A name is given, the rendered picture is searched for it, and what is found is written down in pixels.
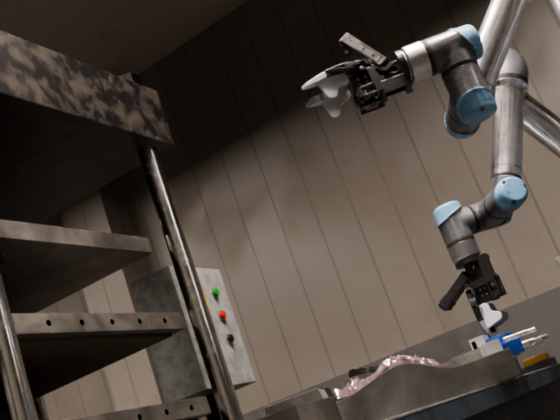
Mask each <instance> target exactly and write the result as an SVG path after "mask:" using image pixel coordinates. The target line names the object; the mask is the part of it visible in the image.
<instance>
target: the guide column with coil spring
mask: <svg viewBox="0 0 560 420"><path fill-rule="evenodd" d="M0 385H1V389H2V395H3V398H4V402H5V405H6V409H7V415H8V419H9V420H38V415H37V412H36V408H35V405H34V401H33V395H32V392H31V388H30V385H29V381H28V375H27V373H26V369H25V366H24V362H23V356H22V353H21V349H20V346H19V342H18V336H17V333H16V329H15V326H14V322H13V316H12V313H11V309H10V306H9V302H8V296H7V293H6V289H5V287H4V283H3V277H2V274H1V270H0Z"/></svg>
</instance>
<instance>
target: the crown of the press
mask: <svg viewBox="0 0 560 420"><path fill-rule="evenodd" d="M147 146H155V147H157V151H158V154H160V153H162V152H164V151H166V150H167V149H169V148H171V147H172V146H174V143H173V139H172V136H171V133H170V131H169V128H168V123H167V120H166V118H165V115H164V112H163V108H162V105H161V103H160V100H159V97H158V93H157V91H156V90H153V89H151V88H149V87H145V86H143V82H142V79H141V77H140V76H138V75H136V74H133V73H131V72H129V73H126V74H123V75H120V76H117V75H115V74H112V73H110V72H106V71H104V70H102V69H100V68H97V67H94V66H91V65H89V64H86V63H85V62H80V61H78V60H76V59H74V58H71V57H68V56H65V55H63V54H61V53H59V52H54V51H53V50H50V49H48V48H45V47H42V46H39V45H37V44H35V43H33V42H29V41H27V40H24V39H22V38H20V37H16V36H13V35H12V34H9V33H7V32H3V31H1V30H0V219H2V220H9V221H16V222H23V223H36V224H38V223H40V222H41V221H43V220H45V219H46V218H49V217H51V216H52V215H53V214H55V213H57V212H59V211H61V210H62V209H64V208H66V207H67V206H69V205H71V204H73V203H75V202H76V201H78V200H79V199H81V198H84V197H85V196H87V195H88V194H90V193H92V192H94V191H96V190H97V189H99V188H101V187H102V186H104V185H106V184H108V183H110V182H111V181H113V180H114V179H116V178H119V177H120V176H122V175H123V174H125V173H127V172H129V171H131V170H132V169H134V168H136V167H137V166H139V165H141V162H140V159H139V156H138V151H139V150H140V149H141V148H145V147H147Z"/></svg>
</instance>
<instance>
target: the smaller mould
mask: <svg viewBox="0 0 560 420"><path fill-rule="evenodd" d="M258 420H342V417H341V414H340V412H339V410H338V405H337V403H336V401H335V398H334V397H326V398H323V399H318V400H315V401H311V402H304V403H300V404H296V405H293V406H291V407H287V408H285V409H283V410H281V411H278V412H275V413H273V414H270V415H268V416H266V417H262V418H259V419H258Z"/></svg>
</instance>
